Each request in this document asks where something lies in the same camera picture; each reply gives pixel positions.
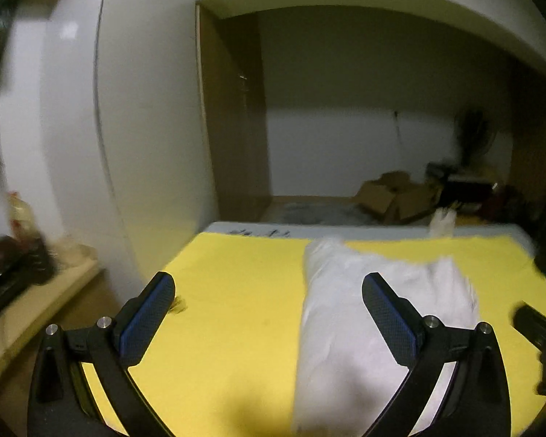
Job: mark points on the wooden side table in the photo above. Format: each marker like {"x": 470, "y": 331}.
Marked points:
{"x": 36, "y": 300}

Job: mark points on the black standing fan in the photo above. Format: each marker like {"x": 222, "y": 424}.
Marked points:
{"x": 473, "y": 134}

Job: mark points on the grey rug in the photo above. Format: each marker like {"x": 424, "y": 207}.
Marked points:
{"x": 309, "y": 211}

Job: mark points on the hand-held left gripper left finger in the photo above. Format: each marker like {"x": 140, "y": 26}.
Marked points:
{"x": 148, "y": 314}

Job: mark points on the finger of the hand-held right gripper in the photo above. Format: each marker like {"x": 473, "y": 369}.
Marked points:
{"x": 539, "y": 327}

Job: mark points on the oil bottle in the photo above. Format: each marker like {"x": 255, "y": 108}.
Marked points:
{"x": 20, "y": 214}

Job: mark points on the yellow table mat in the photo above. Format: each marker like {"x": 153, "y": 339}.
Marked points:
{"x": 236, "y": 291}

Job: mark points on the white puffer jacket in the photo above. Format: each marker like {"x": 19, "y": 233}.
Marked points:
{"x": 341, "y": 309}

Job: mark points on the black box with yellow print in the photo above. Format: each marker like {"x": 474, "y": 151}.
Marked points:
{"x": 464, "y": 189}

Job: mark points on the dark appliance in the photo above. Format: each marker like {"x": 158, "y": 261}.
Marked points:
{"x": 9, "y": 264}

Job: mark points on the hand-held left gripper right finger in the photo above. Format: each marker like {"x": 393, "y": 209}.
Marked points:
{"x": 389, "y": 318}

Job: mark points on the wooden wardrobe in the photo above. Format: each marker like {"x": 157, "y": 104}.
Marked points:
{"x": 232, "y": 123}

